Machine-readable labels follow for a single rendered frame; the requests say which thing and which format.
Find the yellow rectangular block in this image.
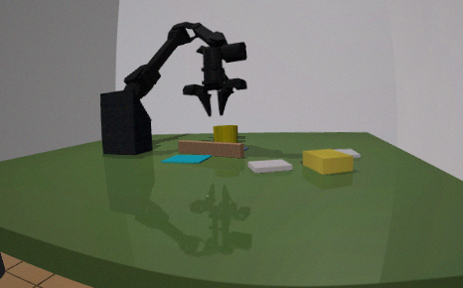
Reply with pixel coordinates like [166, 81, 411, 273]
[303, 149, 354, 175]

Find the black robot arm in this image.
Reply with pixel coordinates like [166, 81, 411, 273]
[124, 22, 247, 99]

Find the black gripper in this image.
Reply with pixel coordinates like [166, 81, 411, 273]
[183, 63, 247, 116]

